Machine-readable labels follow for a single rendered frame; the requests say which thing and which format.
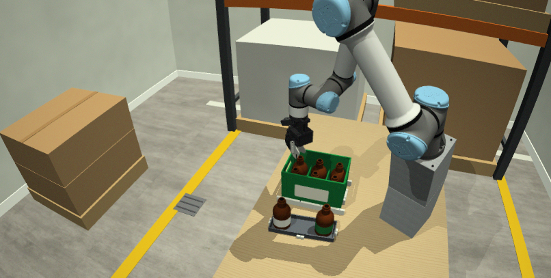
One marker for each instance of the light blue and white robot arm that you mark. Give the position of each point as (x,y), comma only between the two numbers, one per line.
(416,128)

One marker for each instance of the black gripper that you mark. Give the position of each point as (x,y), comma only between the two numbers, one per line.
(299,131)

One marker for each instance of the green plastic crate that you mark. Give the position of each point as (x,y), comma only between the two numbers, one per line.
(314,190)

